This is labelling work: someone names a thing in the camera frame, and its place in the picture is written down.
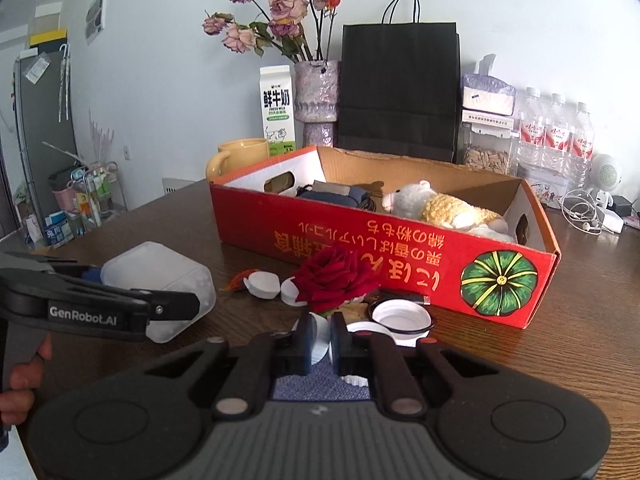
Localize translucent hanging strip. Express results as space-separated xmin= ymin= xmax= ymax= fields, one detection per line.
xmin=57 ymin=42 xmax=73 ymax=122

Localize grey refrigerator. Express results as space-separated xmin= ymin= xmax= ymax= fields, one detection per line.
xmin=11 ymin=50 xmax=78 ymax=233

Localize wall poster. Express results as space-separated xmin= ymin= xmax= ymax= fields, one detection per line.
xmin=84 ymin=0 xmax=109 ymax=46

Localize red cardboard box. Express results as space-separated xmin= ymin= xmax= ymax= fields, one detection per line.
xmin=208 ymin=145 xmax=562 ymax=330

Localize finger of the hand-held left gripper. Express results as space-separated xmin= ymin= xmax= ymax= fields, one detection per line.
xmin=0 ymin=251 xmax=152 ymax=306
xmin=147 ymin=289 xmax=202 ymax=323

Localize black paper bag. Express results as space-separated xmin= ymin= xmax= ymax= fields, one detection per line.
xmin=336 ymin=0 xmax=462 ymax=163

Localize purple white textured vase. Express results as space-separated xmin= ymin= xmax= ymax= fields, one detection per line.
xmin=292 ymin=60 xmax=341 ymax=148

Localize dried pink flower bouquet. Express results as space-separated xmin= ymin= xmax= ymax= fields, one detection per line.
xmin=202 ymin=0 xmax=343 ymax=63

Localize navy blue pouch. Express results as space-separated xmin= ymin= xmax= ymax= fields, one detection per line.
xmin=296 ymin=181 xmax=383 ymax=209

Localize white charger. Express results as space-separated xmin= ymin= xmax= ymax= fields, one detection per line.
xmin=600 ymin=208 xmax=626 ymax=234

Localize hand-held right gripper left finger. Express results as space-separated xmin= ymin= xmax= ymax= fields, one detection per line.
xmin=145 ymin=312 xmax=318 ymax=418

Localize red rose flower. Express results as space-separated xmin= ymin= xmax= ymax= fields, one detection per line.
xmin=291 ymin=249 xmax=382 ymax=318

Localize yellow black box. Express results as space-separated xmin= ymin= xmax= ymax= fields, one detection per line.
xmin=27 ymin=29 xmax=68 ymax=50

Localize white earphones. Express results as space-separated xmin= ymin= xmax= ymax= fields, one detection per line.
xmin=557 ymin=190 xmax=608 ymax=235

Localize white and yellow plush toy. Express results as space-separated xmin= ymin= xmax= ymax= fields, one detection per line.
xmin=381 ymin=180 xmax=507 ymax=235

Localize purple white tissue pack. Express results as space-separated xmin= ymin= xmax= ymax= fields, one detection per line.
xmin=460 ymin=54 xmax=517 ymax=116

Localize white green milk carton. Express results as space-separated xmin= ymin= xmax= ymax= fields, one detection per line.
xmin=259 ymin=65 xmax=297 ymax=157

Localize small orange object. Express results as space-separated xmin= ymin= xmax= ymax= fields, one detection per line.
xmin=219 ymin=269 xmax=249 ymax=295

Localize clear jar of seeds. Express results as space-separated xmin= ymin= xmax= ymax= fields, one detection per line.
xmin=460 ymin=109 xmax=521 ymax=177

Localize white box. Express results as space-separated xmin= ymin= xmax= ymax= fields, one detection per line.
xmin=35 ymin=2 xmax=68 ymax=33

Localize white round desk fan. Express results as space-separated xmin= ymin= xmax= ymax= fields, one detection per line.
xmin=584 ymin=153 xmax=622 ymax=206

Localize ribbed white jar lid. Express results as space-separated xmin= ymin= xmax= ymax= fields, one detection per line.
xmin=342 ymin=321 xmax=418 ymax=389

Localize metal wire rack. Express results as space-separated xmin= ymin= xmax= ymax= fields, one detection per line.
xmin=75 ymin=161 xmax=128 ymax=231

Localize pink bin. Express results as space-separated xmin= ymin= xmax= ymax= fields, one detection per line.
xmin=50 ymin=187 xmax=76 ymax=213

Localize translucent white plastic container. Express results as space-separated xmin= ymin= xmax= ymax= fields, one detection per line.
xmin=101 ymin=241 xmax=217 ymax=345

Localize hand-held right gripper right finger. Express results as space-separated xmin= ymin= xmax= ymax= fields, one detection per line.
xmin=329 ymin=312 xmax=496 ymax=418

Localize white slatted object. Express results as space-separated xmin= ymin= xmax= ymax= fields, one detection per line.
xmin=161 ymin=176 xmax=210 ymax=197

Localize dried purple grass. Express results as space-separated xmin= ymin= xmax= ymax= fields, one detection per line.
xmin=87 ymin=107 xmax=116 ymax=163

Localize grey-blue cloth mat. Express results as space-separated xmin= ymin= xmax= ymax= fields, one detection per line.
xmin=271 ymin=374 xmax=372 ymax=402

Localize yellow mug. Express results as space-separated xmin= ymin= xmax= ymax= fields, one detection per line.
xmin=207 ymin=138 xmax=271 ymax=181

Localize person's left hand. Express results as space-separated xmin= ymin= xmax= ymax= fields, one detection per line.
xmin=0 ymin=332 xmax=53 ymax=427

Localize clear water bottle red label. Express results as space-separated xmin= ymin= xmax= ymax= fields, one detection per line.
xmin=567 ymin=101 xmax=597 ymax=191
xmin=544 ymin=92 xmax=571 ymax=183
xmin=517 ymin=86 xmax=547 ymax=181

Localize blue white carton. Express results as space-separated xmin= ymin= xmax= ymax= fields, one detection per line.
xmin=42 ymin=211 xmax=75 ymax=250

